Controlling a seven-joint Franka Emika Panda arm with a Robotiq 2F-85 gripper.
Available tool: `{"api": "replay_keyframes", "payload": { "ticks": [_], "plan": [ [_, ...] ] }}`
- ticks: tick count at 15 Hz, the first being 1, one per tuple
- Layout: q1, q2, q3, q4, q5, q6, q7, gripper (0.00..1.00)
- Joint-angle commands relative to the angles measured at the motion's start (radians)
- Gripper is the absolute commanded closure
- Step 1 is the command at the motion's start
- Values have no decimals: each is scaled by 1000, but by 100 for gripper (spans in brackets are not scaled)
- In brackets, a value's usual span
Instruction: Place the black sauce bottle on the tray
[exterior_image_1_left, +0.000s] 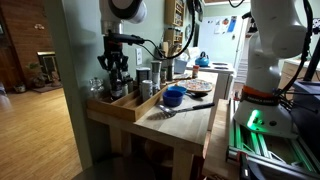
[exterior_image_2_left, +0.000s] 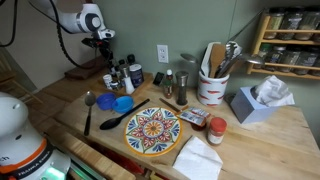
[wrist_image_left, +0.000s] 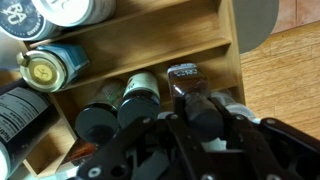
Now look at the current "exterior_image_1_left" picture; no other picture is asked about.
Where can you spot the green cap spice bottle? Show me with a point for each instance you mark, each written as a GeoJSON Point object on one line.
{"type": "Point", "coordinates": [163, 76]}

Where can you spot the black cap spice bottle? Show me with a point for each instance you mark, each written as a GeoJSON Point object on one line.
{"type": "Point", "coordinates": [130, 85]}

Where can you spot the tall wooden wall spice rack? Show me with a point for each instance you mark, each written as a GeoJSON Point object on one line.
{"type": "Point", "coordinates": [173, 13]}

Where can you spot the wooden divided tray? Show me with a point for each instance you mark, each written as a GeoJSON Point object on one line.
{"type": "Point", "coordinates": [126, 111]}

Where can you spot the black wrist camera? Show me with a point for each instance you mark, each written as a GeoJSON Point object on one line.
{"type": "Point", "coordinates": [126, 39]}

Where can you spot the white cap printed bottle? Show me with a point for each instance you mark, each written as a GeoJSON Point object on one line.
{"type": "Point", "coordinates": [124, 90]}

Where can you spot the blue plastic container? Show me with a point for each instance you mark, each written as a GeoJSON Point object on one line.
{"type": "Point", "coordinates": [180, 66]}

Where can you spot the light wooden table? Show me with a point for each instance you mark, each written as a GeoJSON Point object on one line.
{"type": "Point", "coordinates": [181, 166]}

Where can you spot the light blue plastic bowl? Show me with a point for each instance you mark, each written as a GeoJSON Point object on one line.
{"type": "Point", "coordinates": [178, 89]}

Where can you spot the white wall outlet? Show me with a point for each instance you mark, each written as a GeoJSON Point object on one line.
{"type": "Point", "coordinates": [139, 56]}

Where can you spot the dark fireplace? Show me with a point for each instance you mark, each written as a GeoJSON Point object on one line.
{"type": "Point", "coordinates": [48, 65]}

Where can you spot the clear glass jar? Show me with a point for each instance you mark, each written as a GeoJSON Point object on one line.
{"type": "Point", "coordinates": [96, 88]}

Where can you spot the black equipment box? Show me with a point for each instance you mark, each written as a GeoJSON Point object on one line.
{"type": "Point", "coordinates": [306, 110]}

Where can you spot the aluminium profile frame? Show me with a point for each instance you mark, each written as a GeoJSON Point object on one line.
{"type": "Point", "coordinates": [266, 153]}

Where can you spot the white lid round canister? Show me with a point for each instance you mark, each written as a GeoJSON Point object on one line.
{"type": "Point", "coordinates": [147, 91]}

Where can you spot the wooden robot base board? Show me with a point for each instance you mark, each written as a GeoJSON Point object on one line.
{"type": "Point", "coordinates": [216, 146]}

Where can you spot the small wooden wall shelf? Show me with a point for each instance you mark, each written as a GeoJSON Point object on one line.
{"type": "Point", "coordinates": [173, 36]}

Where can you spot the colourful floral patterned plate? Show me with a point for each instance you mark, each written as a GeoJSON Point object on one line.
{"type": "Point", "coordinates": [195, 85]}

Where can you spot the white fridge with papers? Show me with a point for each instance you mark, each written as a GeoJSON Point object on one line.
{"type": "Point", "coordinates": [216, 43]}

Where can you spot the small floor pot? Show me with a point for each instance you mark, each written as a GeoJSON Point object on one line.
{"type": "Point", "coordinates": [20, 88]}

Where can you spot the black sauce bottle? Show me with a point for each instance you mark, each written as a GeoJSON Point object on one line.
{"type": "Point", "coordinates": [116, 88]}

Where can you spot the potted green plant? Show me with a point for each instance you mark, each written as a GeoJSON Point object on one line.
{"type": "Point", "coordinates": [37, 80]}

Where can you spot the white stove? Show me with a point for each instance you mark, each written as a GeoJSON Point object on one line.
{"type": "Point", "coordinates": [226, 80]}

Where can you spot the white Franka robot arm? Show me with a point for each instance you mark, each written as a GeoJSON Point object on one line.
{"type": "Point", "coordinates": [266, 50]}

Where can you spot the metal top pepper grinder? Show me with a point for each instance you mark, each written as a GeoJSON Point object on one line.
{"type": "Point", "coordinates": [156, 71]}

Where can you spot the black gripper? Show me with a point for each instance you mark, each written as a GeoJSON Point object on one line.
{"type": "Point", "coordinates": [114, 53]}

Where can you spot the wooden drawer cabinet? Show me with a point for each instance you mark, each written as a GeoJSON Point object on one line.
{"type": "Point", "coordinates": [288, 71]}

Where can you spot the brown hearth rug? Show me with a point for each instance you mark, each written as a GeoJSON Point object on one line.
{"type": "Point", "coordinates": [46, 88]}

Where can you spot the teal kettle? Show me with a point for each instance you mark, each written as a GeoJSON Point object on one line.
{"type": "Point", "coordinates": [202, 61]}

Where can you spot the black plastic spoon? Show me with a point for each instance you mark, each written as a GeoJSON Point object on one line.
{"type": "Point", "coordinates": [196, 94]}

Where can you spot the dark blue plastic bowl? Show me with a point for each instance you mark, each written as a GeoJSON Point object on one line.
{"type": "Point", "coordinates": [172, 99]}

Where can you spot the red spice bottle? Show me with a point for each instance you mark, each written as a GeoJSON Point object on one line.
{"type": "Point", "coordinates": [196, 72]}

